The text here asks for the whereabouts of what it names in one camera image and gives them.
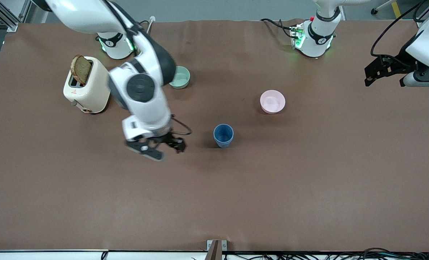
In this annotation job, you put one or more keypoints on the brown vertical post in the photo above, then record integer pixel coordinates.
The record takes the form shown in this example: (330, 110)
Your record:
(214, 251)

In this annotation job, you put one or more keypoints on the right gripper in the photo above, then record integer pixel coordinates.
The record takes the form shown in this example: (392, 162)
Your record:
(168, 139)

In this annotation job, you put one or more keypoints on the green bowl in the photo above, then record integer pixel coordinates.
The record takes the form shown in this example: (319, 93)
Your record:
(182, 79)

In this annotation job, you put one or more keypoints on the brown table cover sheet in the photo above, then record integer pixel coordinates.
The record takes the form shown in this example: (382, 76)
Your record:
(214, 202)

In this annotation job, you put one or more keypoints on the cream white toaster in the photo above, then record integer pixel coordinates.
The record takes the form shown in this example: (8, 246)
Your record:
(91, 94)

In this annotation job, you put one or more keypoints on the brown bread slice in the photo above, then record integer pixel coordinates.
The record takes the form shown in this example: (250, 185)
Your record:
(81, 69)

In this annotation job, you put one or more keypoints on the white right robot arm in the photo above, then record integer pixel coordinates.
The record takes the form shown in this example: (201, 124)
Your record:
(142, 88)

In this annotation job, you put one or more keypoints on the grey metal mounting bracket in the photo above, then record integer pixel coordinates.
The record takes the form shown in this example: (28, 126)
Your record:
(224, 245)

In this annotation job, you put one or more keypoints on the pink bowl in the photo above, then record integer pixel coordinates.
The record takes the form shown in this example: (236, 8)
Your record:
(272, 101)

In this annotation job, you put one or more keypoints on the white rolling stand leg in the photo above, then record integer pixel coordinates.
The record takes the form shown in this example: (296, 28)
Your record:
(382, 6)

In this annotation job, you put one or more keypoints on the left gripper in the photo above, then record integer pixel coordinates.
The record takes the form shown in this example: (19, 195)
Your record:
(395, 65)

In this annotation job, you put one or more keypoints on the aluminium frame post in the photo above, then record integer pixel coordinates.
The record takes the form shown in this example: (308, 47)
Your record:
(5, 16)
(424, 16)

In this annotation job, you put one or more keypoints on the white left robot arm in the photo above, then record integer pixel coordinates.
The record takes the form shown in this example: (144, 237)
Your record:
(317, 39)

